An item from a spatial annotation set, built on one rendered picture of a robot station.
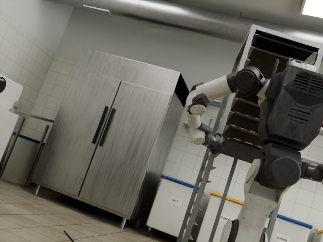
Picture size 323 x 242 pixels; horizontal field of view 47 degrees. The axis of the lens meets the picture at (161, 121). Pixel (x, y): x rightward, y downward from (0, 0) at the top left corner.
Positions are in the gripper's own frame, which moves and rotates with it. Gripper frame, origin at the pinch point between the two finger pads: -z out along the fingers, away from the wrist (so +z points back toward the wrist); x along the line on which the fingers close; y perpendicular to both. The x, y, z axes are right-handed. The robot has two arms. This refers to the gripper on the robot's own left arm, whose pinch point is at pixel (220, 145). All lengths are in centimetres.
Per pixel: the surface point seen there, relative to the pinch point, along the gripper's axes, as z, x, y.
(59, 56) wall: -67, 109, 441
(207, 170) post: -4.8, -15.7, 7.7
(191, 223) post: -4.8, -48.3, 7.6
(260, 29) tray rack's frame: -8, 82, 5
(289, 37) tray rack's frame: -21, 82, -9
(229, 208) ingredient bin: -199, -33, 126
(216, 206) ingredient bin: -191, -36, 139
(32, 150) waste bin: -55, -48, 373
